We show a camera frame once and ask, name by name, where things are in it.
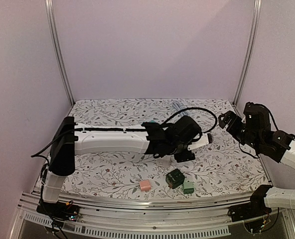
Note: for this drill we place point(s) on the aluminium frame post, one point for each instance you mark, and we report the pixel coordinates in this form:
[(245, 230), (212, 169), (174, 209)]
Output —
[(57, 50), (249, 51)]

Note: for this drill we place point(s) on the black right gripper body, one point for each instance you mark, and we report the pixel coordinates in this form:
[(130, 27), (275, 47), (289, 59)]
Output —
[(236, 124)]

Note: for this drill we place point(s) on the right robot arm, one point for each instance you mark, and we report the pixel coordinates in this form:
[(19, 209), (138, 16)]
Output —
[(281, 150)]

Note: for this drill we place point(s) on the pink plug adapter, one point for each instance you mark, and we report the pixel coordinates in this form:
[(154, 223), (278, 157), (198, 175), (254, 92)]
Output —
[(145, 185)]

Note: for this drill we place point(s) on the aluminium front rail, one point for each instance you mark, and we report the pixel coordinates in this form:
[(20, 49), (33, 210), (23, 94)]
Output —
[(110, 218)]

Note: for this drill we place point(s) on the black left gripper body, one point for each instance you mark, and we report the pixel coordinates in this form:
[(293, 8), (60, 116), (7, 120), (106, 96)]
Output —
[(177, 148)]

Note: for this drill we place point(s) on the white cube socket adapter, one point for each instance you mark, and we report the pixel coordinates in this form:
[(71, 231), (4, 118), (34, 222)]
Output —
[(163, 163)]

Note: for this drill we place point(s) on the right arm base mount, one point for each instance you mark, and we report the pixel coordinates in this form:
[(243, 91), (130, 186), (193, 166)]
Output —
[(255, 216)]

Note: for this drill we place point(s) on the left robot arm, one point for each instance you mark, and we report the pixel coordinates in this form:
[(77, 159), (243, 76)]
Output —
[(73, 139)]

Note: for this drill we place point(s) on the floral patterned table mat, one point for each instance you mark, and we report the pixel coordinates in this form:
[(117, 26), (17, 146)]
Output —
[(220, 168)]

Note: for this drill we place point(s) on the light green plug adapter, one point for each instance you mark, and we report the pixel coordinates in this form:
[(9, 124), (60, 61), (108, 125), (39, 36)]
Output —
[(188, 188)]

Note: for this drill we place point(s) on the right aluminium frame post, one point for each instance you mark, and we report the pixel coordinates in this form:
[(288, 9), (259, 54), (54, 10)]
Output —
[(249, 51)]

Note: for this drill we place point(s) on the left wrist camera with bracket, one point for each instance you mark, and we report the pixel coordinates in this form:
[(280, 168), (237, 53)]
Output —
[(203, 141)]

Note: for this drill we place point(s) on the left aluminium frame post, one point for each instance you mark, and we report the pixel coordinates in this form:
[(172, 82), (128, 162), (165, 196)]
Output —
[(57, 50)]

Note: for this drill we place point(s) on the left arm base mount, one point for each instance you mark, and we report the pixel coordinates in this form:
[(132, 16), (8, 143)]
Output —
[(67, 211)]

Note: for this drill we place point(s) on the dark green cube adapter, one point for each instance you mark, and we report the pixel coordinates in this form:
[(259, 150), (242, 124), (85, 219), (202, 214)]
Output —
[(174, 178)]

